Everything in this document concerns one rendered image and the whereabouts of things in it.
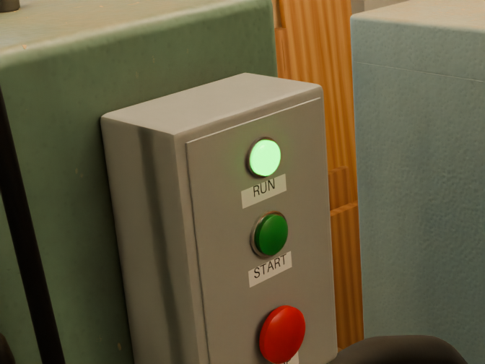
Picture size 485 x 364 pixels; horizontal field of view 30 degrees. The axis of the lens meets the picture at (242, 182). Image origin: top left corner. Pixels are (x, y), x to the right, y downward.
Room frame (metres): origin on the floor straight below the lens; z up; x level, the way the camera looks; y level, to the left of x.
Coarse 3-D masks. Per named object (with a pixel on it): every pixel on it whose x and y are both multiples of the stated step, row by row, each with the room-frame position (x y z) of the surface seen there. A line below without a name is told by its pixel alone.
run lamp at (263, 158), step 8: (264, 136) 0.41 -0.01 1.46; (256, 144) 0.41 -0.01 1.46; (264, 144) 0.41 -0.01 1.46; (272, 144) 0.41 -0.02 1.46; (248, 152) 0.41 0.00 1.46; (256, 152) 0.41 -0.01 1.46; (264, 152) 0.41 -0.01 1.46; (272, 152) 0.41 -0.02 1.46; (248, 160) 0.41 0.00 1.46; (256, 160) 0.40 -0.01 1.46; (264, 160) 0.41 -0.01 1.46; (272, 160) 0.41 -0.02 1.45; (248, 168) 0.41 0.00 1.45; (256, 168) 0.40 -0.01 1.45; (264, 168) 0.41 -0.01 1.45; (272, 168) 0.41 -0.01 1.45; (256, 176) 0.41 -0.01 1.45; (264, 176) 0.41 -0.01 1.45
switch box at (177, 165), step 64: (128, 128) 0.41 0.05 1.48; (192, 128) 0.39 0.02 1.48; (256, 128) 0.41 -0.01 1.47; (320, 128) 0.44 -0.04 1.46; (128, 192) 0.41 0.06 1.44; (192, 192) 0.38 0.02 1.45; (320, 192) 0.44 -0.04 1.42; (128, 256) 0.42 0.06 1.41; (192, 256) 0.38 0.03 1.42; (256, 256) 0.41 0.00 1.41; (320, 256) 0.44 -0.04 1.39; (128, 320) 0.43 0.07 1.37; (192, 320) 0.38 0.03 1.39; (256, 320) 0.41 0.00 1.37; (320, 320) 0.44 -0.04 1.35
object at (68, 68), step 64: (64, 0) 0.54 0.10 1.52; (128, 0) 0.52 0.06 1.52; (192, 0) 0.50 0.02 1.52; (256, 0) 0.50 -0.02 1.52; (0, 64) 0.40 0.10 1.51; (64, 64) 0.42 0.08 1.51; (128, 64) 0.44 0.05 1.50; (192, 64) 0.47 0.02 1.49; (256, 64) 0.50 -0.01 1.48; (64, 128) 0.42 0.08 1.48; (0, 192) 0.39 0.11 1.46; (64, 192) 0.41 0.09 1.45; (0, 256) 0.39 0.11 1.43; (64, 256) 0.41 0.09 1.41; (0, 320) 0.38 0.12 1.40; (64, 320) 0.40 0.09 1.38
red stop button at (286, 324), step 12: (276, 312) 0.41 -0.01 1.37; (288, 312) 0.41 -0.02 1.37; (300, 312) 0.42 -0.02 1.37; (264, 324) 0.40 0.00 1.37; (276, 324) 0.40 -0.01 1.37; (288, 324) 0.41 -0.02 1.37; (300, 324) 0.41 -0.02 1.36; (264, 336) 0.40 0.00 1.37; (276, 336) 0.40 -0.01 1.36; (288, 336) 0.40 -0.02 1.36; (300, 336) 0.41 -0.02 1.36; (264, 348) 0.40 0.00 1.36; (276, 348) 0.40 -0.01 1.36; (288, 348) 0.40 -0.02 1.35; (276, 360) 0.40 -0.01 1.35
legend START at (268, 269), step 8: (280, 256) 0.42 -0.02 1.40; (288, 256) 0.42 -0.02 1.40; (264, 264) 0.41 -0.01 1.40; (272, 264) 0.41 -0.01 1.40; (280, 264) 0.42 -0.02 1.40; (288, 264) 0.42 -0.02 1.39; (248, 272) 0.40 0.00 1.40; (256, 272) 0.41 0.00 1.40; (264, 272) 0.41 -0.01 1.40; (272, 272) 0.41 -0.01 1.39; (256, 280) 0.41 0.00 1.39
